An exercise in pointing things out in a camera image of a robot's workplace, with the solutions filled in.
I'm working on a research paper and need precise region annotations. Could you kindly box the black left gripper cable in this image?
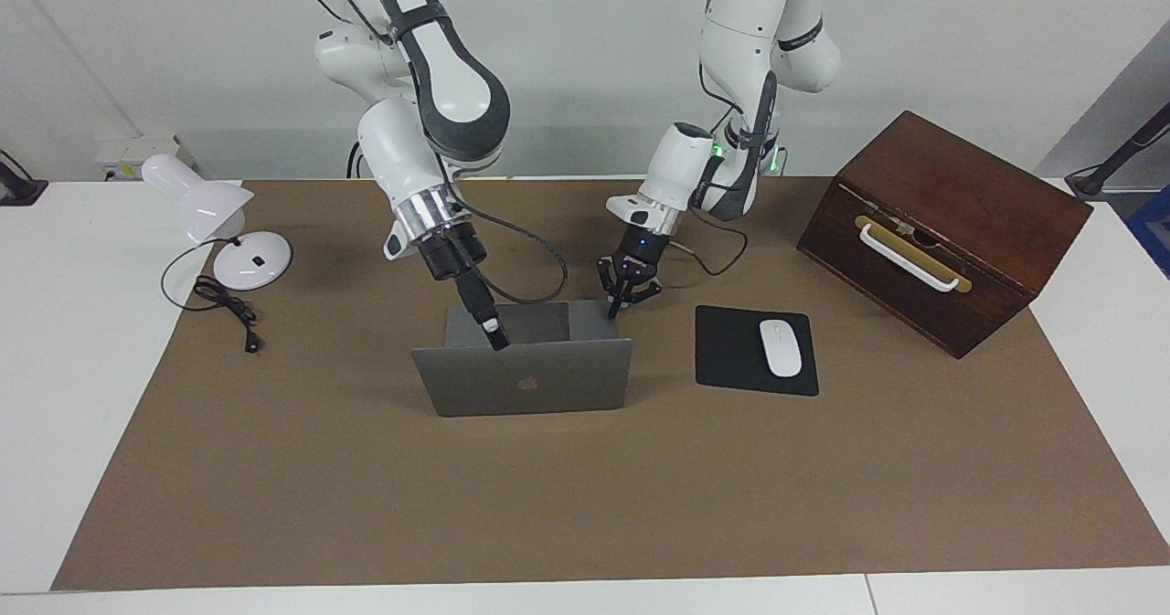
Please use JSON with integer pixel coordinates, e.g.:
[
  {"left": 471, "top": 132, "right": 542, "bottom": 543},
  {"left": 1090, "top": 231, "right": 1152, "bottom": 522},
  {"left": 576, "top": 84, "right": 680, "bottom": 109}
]
[{"left": 672, "top": 204, "right": 750, "bottom": 278}]

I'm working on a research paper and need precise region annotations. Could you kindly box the black stand base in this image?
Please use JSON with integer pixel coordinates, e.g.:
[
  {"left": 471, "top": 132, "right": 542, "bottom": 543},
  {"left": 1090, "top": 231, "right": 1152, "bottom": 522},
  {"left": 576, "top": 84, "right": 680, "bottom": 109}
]
[{"left": 0, "top": 149, "right": 48, "bottom": 207}]

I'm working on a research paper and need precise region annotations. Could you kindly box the blue object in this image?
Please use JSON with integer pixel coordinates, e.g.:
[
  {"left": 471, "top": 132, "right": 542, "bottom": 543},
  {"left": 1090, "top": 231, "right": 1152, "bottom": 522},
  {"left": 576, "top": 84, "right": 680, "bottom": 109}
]
[{"left": 1126, "top": 186, "right": 1170, "bottom": 280}]

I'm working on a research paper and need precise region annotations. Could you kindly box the dark brown wooden box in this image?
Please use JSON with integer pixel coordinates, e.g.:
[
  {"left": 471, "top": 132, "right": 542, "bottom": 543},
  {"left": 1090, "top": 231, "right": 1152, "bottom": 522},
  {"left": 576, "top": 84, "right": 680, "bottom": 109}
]
[{"left": 797, "top": 110, "right": 1094, "bottom": 360}]

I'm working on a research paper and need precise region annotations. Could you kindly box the black lamp power cable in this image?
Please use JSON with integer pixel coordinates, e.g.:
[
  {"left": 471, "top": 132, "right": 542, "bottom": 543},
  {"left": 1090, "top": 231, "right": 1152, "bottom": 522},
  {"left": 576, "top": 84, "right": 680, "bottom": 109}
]
[{"left": 161, "top": 236, "right": 262, "bottom": 355}]

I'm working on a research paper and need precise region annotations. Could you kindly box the grey Apple laptop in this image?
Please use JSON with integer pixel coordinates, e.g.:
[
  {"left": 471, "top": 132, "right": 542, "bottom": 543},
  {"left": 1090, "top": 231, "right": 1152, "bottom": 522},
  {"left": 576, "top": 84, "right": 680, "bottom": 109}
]
[{"left": 411, "top": 300, "right": 633, "bottom": 418}]

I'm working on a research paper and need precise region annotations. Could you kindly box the white wall socket box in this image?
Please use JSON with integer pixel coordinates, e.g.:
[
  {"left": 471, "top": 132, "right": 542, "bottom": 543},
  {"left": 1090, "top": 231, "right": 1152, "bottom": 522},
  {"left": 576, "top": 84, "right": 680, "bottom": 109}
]
[{"left": 94, "top": 135, "right": 195, "bottom": 182}]

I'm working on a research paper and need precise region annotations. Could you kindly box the white computer mouse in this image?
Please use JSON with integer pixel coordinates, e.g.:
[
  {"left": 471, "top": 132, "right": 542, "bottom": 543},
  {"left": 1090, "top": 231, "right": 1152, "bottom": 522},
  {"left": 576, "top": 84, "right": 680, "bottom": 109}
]
[{"left": 759, "top": 319, "right": 803, "bottom": 378}]

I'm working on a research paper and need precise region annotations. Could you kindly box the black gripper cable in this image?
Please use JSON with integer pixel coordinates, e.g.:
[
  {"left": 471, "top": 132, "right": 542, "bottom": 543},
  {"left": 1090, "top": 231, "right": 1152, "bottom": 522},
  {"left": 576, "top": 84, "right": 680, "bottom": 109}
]
[
  {"left": 452, "top": 199, "right": 569, "bottom": 305},
  {"left": 672, "top": 204, "right": 750, "bottom": 278}
]

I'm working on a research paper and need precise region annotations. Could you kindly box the white desk lamp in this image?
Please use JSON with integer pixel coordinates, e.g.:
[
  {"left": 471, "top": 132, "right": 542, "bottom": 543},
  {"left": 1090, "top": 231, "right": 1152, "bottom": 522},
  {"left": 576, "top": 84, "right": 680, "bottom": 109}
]
[{"left": 140, "top": 154, "right": 293, "bottom": 292}]

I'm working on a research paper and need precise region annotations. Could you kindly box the brown table mat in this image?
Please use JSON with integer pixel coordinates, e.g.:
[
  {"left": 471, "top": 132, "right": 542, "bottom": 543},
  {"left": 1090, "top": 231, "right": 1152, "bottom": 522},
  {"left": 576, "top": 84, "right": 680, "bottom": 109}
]
[{"left": 50, "top": 176, "right": 1170, "bottom": 591}]

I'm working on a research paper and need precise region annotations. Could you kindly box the black stand with pole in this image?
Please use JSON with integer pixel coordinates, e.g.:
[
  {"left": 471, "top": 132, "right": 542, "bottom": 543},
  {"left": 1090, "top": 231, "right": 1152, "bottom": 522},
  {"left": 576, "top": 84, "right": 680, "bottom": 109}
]
[{"left": 1065, "top": 103, "right": 1170, "bottom": 202}]

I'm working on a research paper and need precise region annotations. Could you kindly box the brass handle plate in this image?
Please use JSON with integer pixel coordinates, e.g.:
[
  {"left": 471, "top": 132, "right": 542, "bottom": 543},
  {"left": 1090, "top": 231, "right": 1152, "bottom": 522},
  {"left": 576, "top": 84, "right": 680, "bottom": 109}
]
[{"left": 855, "top": 215, "right": 973, "bottom": 294}]

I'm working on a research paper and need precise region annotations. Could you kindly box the black mouse pad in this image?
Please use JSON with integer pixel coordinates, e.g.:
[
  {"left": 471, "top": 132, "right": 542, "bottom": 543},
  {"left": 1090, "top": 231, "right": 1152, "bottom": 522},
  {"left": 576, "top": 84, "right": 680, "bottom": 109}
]
[{"left": 695, "top": 304, "right": 820, "bottom": 398}]

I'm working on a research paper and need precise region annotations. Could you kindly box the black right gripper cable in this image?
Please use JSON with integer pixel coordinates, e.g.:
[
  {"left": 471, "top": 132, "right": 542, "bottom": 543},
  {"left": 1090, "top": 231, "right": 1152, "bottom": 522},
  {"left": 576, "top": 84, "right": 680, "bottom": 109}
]
[{"left": 452, "top": 199, "right": 569, "bottom": 305}]

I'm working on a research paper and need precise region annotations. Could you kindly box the white box handle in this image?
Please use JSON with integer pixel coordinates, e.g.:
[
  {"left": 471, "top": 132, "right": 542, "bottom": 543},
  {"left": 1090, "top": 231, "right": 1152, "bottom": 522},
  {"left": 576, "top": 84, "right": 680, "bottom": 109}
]
[{"left": 859, "top": 224, "right": 961, "bottom": 292}]

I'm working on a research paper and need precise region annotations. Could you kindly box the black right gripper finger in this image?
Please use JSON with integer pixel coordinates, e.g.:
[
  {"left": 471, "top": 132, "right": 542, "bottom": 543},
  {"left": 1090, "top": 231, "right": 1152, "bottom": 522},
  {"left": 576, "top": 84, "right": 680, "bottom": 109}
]
[{"left": 454, "top": 270, "right": 511, "bottom": 353}]

